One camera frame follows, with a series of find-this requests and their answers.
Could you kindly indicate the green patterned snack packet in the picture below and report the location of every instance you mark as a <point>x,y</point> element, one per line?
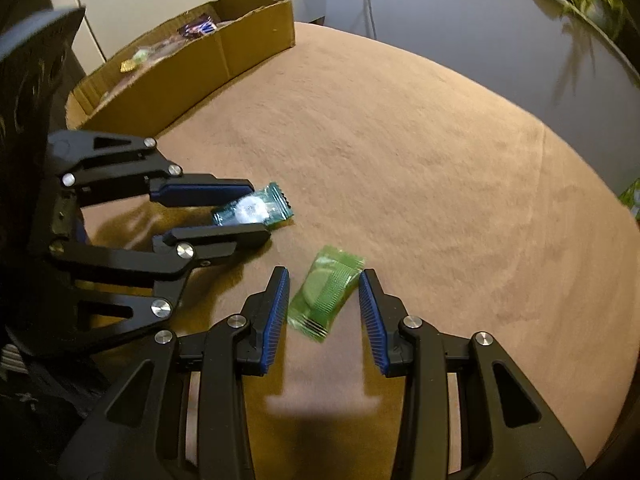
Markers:
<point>634,197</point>

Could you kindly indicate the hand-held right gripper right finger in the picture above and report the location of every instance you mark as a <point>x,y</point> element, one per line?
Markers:
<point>372,325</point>

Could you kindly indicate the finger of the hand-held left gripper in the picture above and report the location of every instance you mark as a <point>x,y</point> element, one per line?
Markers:
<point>200,193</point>
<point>220,237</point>

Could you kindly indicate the cardboard box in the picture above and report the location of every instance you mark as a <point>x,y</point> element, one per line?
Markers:
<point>200,75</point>

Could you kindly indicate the brown suede table cover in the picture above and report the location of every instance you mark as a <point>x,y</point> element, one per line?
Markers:
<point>425,160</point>

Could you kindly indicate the small green candy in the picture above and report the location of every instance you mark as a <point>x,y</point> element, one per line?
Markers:
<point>141,55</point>

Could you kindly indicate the small gold candy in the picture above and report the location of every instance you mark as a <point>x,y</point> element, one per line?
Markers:
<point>127,66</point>

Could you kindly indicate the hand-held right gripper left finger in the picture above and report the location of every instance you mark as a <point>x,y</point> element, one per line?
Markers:
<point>277,320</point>

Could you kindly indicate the green candy packet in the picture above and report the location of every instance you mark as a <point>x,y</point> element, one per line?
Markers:
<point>325,290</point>

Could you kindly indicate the teal candy packet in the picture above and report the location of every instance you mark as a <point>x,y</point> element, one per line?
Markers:
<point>260,207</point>

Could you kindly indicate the brown chocolate bar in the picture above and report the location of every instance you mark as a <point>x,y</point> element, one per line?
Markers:
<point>197,27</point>

